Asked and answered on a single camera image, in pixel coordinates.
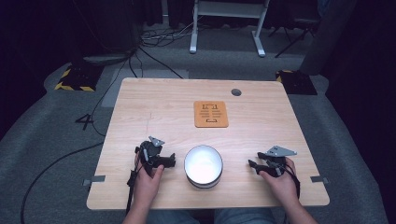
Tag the white metal desk frame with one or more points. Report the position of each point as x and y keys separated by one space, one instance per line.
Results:
x=229 y=9

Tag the person's leg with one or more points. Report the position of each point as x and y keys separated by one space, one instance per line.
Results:
x=244 y=216
x=174 y=217

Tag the white bowl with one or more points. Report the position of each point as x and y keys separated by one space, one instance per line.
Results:
x=203 y=165

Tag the grey table grommet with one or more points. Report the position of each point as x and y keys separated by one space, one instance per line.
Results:
x=236 y=92

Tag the person's left leg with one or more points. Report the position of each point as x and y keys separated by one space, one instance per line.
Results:
x=174 y=217

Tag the grey tape strip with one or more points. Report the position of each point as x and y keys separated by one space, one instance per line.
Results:
x=95 y=179
x=319 y=179

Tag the person's right leg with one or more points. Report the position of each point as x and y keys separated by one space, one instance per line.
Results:
x=244 y=216

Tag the person's right hand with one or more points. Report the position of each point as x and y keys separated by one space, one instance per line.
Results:
x=285 y=186

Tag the person's left hand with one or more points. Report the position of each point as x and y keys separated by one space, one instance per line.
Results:
x=146 y=186

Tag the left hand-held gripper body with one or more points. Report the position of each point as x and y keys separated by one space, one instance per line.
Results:
x=148 y=152

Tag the black yellow striped stand base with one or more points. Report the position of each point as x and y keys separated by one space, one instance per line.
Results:
x=77 y=79

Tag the orange square coaster mat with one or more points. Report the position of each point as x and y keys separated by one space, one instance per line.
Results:
x=211 y=114

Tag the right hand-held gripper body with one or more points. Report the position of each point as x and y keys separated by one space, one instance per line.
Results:
x=277 y=163

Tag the grey curtain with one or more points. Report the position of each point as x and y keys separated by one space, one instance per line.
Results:
x=327 y=37

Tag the black tripod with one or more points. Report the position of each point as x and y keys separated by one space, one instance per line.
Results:
x=295 y=34

